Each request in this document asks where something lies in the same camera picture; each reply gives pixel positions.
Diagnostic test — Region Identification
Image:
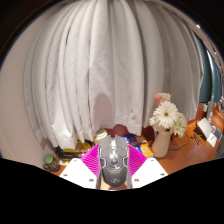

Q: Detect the dark green mug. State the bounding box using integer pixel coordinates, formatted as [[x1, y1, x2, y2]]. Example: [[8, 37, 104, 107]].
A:
[[42, 153, 61, 173]]

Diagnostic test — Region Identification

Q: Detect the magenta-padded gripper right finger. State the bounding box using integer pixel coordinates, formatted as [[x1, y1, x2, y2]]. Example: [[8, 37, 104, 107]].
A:
[[126, 144, 169, 190]]

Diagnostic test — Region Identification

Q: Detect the white flat device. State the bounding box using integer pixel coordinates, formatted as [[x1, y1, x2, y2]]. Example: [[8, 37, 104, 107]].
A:
[[196, 117, 214, 141]]

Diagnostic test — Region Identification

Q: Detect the orange yellow book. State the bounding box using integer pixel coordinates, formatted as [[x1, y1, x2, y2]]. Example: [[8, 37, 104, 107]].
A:
[[136, 136, 155, 158]]

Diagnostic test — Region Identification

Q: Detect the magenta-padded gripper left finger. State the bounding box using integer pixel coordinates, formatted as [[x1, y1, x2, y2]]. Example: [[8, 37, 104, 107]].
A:
[[59, 143, 101, 190]]

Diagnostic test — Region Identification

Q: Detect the grey black computer mouse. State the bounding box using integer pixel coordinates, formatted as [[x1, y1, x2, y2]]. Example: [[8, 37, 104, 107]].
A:
[[96, 134, 130, 190]]

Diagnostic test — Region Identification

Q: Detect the white curtain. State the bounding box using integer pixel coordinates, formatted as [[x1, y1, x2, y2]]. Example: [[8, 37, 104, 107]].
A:
[[23, 0, 205, 151]]

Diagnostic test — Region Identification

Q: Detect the cream tissue pack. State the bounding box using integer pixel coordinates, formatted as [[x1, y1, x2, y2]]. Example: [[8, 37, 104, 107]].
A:
[[93, 128, 109, 146]]

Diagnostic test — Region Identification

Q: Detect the yellow and black book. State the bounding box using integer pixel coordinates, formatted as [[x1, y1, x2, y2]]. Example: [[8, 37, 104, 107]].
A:
[[74, 140, 93, 152]]

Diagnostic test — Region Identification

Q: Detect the yellow and white book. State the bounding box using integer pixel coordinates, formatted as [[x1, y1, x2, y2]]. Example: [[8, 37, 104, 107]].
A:
[[57, 153, 86, 162]]

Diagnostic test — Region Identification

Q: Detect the black pen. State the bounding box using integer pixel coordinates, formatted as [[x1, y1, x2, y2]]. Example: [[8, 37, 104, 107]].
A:
[[191, 133, 202, 146]]

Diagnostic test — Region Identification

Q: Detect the black cable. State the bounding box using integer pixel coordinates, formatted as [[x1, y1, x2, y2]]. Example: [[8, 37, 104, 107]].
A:
[[169, 137, 192, 152]]

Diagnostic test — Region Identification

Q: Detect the white paper sheet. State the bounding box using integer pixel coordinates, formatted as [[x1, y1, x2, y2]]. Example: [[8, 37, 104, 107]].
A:
[[206, 128, 223, 148]]

